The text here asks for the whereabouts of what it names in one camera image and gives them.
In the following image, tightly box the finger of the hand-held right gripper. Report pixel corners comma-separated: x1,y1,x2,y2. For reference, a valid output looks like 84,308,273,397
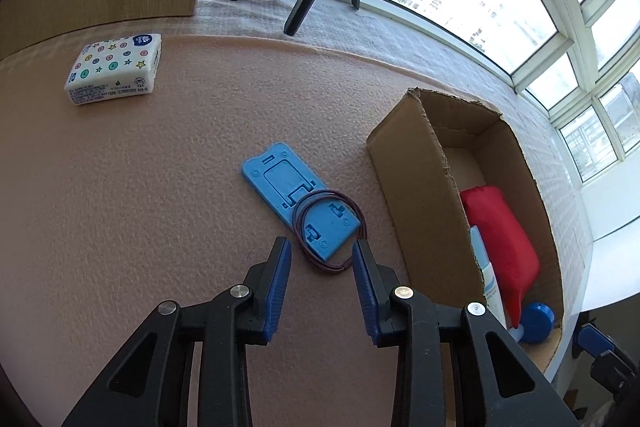
572,322,633,395

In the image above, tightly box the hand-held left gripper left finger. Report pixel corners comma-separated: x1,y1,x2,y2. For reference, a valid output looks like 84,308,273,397
61,236,293,427

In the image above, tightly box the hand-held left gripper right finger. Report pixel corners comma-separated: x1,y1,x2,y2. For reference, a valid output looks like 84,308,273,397
351,239,581,427

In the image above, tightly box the brown hair tie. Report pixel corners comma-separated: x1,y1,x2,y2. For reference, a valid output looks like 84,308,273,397
293,190,368,275

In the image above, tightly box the brown cardboard box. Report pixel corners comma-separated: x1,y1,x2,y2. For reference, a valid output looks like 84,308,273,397
366,88,565,373

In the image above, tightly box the blue plastic phone stand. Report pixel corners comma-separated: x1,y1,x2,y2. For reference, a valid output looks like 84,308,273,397
241,142,362,264

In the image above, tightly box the white sunscreen bottle blue cap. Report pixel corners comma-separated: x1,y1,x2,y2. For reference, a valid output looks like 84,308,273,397
470,227,508,328

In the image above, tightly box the red cloth bag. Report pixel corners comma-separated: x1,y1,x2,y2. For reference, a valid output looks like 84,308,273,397
460,186,541,328

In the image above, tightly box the patterned white tissue pack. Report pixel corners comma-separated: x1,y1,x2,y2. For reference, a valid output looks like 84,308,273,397
64,33,163,106

